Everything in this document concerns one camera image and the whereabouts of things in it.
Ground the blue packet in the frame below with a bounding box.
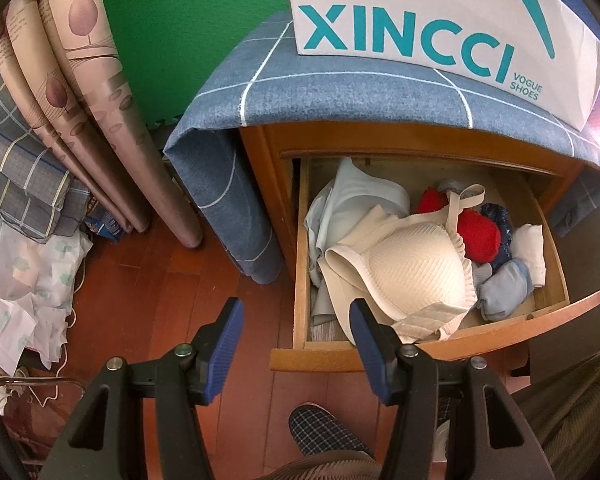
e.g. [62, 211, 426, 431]
[82, 205, 123, 243]

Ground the pale blue bra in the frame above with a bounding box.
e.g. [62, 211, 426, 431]
[304, 157, 411, 321]

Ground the dark plaid slipper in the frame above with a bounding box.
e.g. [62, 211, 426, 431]
[432, 395, 456, 463]
[287, 402, 376, 458]

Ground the navy printed underwear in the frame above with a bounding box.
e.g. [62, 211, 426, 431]
[480, 202, 517, 271]

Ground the red underwear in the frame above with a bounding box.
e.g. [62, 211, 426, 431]
[415, 186, 502, 265]

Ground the wooden nightstand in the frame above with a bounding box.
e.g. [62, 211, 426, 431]
[237, 122, 588, 396]

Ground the white XINCCI shoe bag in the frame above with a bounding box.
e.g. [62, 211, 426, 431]
[282, 0, 600, 132]

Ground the cream bra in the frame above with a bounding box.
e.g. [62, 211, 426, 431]
[317, 185, 487, 345]

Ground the clear plastic box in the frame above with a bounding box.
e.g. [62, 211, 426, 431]
[0, 372, 88, 461]

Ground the person's left leg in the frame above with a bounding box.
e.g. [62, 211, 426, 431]
[260, 451, 381, 480]

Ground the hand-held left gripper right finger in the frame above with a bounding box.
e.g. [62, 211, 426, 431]
[349, 298, 556, 480]

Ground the beige leaf print curtain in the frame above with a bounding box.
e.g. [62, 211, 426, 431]
[0, 0, 203, 250]

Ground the white underwear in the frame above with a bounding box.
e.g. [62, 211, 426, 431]
[512, 223, 548, 288]

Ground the grey plaid blanket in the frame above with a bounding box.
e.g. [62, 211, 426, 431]
[0, 42, 91, 245]

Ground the blue checked cloth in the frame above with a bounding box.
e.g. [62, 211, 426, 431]
[162, 10, 600, 283]

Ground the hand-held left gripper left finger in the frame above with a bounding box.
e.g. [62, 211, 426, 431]
[39, 297, 245, 480]

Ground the white cable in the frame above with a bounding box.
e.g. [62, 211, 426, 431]
[45, 260, 83, 396]

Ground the white leaf print sheet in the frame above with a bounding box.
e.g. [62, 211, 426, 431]
[0, 205, 95, 376]

